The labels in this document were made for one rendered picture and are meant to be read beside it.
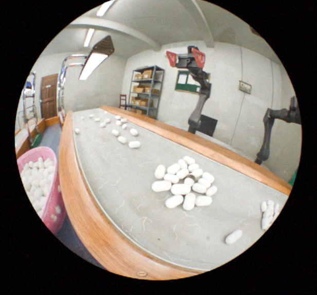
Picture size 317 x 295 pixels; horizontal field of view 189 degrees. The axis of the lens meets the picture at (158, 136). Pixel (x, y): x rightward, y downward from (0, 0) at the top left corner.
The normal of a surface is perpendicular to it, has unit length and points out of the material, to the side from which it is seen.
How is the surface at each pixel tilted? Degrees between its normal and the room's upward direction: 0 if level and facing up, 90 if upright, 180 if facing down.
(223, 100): 90
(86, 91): 90
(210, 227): 0
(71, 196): 0
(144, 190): 0
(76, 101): 89
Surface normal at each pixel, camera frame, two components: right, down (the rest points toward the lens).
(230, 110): -0.63, 0.24
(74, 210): 0.16, -0.89
